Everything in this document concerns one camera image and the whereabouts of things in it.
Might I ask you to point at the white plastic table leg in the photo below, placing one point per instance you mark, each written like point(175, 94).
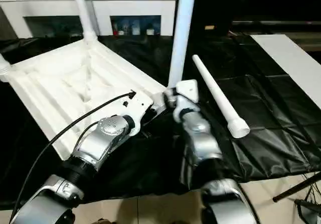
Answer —
point(218, 96)
point(181, 33)
point(82, 13)
point(3, 67)

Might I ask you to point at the white plastic table top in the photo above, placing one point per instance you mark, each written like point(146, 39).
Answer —
point(50, 96)

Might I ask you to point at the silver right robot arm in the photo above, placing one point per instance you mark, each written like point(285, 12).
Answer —
point(200, 138)

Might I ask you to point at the small yellow tag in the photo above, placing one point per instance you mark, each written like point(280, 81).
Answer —
point(209, 27)

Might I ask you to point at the black mat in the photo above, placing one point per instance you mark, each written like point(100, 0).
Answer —
point(263, 133)

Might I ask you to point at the white cabinet with glass doors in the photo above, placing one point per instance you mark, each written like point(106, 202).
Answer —
point(135, 5)

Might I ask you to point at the white board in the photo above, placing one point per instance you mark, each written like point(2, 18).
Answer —
point(288, 58)

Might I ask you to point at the black bar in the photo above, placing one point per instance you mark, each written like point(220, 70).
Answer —
point(276, 23)

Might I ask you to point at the black stand leg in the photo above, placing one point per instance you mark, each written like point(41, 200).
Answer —
point(296, 187)

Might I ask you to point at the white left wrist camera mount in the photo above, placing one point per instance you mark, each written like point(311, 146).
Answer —
point(136, 106)

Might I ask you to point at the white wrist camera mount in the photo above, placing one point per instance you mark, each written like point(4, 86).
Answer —
point(188, 91)
point(136, 106)

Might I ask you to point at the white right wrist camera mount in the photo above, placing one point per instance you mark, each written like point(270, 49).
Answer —
point(188, 91)

